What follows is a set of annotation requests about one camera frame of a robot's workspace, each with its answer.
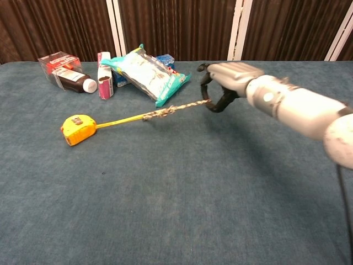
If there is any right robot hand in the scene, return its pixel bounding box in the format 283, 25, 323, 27
197, 62, 265, 113

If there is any blue felt table cover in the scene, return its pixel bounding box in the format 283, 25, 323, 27
0, 60, 353, 265

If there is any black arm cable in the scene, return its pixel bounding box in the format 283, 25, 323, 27
335, 162, 353, 243

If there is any teal and white wipes pack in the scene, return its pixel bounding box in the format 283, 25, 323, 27
100, 44, 192, 108

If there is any clear box with red label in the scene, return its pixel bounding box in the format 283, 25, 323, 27
38, 51, 84, 92

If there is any yellow tape measure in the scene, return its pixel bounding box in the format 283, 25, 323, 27
60, 114, 146, 147

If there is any brown screen panel white frame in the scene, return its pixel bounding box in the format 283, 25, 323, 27
227, 0, 349, 62
324, 10, 353, 62
0, 0, 120, 65
111, 0, 246, 62

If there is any brown bottle with white cap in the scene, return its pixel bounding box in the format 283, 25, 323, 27
52, 67, 98, 94

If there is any pink and white carton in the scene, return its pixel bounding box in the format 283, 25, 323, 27
97, 51, 115, 100

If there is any blue plastic pack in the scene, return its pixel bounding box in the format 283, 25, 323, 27
154, 54, 177, 71

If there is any braided rope loop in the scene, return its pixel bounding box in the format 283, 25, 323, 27
141, 99, 212, 123

